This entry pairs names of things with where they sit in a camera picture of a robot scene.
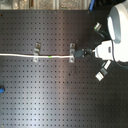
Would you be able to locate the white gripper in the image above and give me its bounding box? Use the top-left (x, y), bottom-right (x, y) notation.
top-left (84, 41), bottom-right (113, 60)

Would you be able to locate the left metal cable clip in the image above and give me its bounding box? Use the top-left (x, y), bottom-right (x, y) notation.
top-left (33, 42), bottom-right (41, 63)

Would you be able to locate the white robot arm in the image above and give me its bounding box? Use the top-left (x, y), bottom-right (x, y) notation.
top-left (92, 1), bottom-right (128, 62)

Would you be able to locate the blue object at edge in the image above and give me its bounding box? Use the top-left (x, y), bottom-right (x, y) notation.
top-left (0, 86), bottom-right (5, 94)

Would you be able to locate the right metal cable clip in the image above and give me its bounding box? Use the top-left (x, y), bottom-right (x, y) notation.
top-left (69, 43), bottom-right (75, 63)

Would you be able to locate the black perforated board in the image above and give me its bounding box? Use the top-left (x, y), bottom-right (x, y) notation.
top-left (0, 10), bottom-right (128, 128)

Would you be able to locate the black cable connector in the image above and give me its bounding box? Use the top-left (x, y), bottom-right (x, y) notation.
top-left (74, 50), bottom-right (84, 58)

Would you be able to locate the white cable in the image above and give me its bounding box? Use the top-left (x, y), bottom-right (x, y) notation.
top-left (0, 53), bottom-right (75, 60)

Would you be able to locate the metal cable clip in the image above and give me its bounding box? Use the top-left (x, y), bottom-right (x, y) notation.
top-left (69, 43), bottom-right (75, 63)
top-left (33, 42), bottom-right (41, 63)

